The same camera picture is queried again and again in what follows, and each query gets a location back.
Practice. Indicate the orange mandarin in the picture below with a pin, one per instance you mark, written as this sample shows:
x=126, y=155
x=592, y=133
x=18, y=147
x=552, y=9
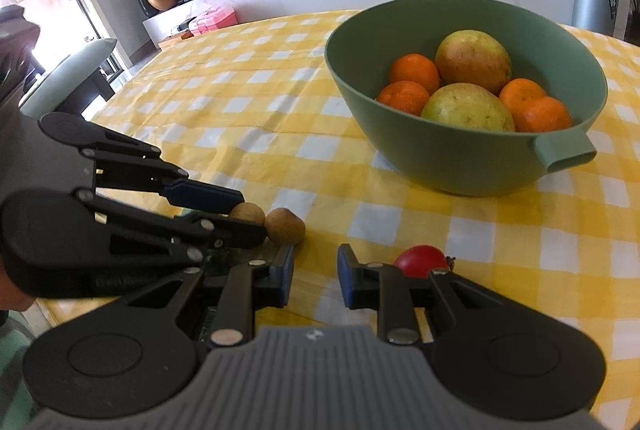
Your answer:
x=545, y=115
x=520, y=95
x=412, y=70
x=402, y=98

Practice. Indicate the grey metal trash bin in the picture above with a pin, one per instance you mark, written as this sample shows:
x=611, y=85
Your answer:
x=595, y=0

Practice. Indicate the light pink box stack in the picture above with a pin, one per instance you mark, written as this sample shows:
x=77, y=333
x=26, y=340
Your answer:
x=215, y=21

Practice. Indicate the green colander bowl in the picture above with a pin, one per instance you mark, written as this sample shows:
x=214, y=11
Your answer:
x=450, y=160

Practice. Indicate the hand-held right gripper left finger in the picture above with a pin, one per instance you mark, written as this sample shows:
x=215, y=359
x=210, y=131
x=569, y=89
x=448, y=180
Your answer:
x=286, y=275

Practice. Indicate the red cherry tomato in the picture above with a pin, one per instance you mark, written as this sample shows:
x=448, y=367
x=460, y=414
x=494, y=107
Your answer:
x=417, y=260

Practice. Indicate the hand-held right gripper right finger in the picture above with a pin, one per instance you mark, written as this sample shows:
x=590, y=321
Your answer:
x=345, y=277

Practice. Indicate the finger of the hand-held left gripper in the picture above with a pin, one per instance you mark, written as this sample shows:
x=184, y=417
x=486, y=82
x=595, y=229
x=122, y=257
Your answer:
x=210, y=196
x=240, y=232

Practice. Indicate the yellow checked tablecloth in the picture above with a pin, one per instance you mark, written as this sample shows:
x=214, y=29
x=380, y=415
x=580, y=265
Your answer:
x=250, y=110

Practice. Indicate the yellow-green pear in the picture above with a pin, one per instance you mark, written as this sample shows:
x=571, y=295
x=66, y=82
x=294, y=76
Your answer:
x=472, y=60
x=465, y=110

